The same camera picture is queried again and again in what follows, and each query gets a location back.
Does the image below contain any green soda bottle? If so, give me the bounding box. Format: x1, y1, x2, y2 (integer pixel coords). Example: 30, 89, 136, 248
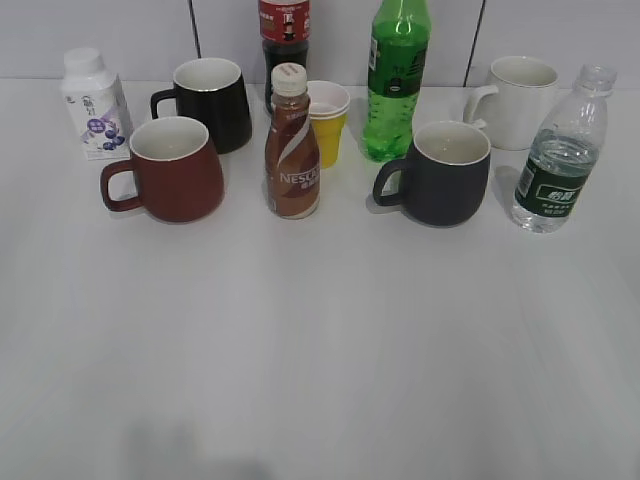
362, 0, 431, 163

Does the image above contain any dark red mug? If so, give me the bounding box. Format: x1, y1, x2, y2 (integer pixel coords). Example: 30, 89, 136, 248
100, 116, 224, 223

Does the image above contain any dark grey round mug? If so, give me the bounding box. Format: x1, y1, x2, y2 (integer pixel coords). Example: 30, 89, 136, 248
372, 120, 491, 227

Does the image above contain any white ceramic mug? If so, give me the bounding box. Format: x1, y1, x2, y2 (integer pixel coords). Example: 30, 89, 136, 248
463, 56, 558, 151

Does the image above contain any white blueberry yogurt bottle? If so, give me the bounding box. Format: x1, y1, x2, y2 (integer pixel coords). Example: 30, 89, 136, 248
61, 47, 133, 161

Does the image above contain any brown Nescafe coffee bottle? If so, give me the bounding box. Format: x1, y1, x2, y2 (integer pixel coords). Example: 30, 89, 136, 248
265, 62, 320, 219

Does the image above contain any cola bottle red label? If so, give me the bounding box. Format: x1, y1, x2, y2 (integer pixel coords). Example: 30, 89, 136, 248
258, 0, 311, 114

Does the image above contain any yellow paper cup stack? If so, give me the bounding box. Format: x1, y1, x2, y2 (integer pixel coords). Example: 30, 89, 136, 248
308, 80, 351, 169

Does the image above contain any clear water bottle green label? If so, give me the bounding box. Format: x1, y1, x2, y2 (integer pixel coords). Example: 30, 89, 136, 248
511, 64, 617, 233

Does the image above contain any black tapered mug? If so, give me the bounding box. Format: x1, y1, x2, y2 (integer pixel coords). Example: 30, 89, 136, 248
150, 58, 252, 154

